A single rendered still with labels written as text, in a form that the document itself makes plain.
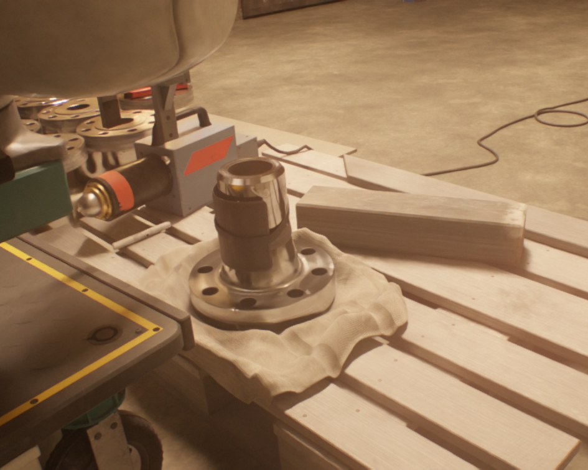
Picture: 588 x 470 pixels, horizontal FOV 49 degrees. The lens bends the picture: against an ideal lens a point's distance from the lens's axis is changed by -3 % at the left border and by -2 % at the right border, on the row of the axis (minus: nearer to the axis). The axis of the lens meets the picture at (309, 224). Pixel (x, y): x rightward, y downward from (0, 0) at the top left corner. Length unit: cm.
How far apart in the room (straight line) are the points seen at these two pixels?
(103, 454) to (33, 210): 37
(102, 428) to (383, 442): 36
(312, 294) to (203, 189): 58
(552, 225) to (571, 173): 76
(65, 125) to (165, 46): 166
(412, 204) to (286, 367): 48
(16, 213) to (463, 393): 63
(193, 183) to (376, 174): 45
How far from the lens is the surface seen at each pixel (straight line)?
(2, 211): 67
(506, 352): 106
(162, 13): 48
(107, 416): 87
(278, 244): 110
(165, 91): 88
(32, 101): 246
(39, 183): 68
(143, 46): 49
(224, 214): 107
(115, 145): 189
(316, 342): 104
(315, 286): 111
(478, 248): 128
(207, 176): 159
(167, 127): 90
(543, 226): 141
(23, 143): 69
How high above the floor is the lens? 77
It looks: 25 degrees down
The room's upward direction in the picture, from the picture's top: 4 degrees counter-clockwise
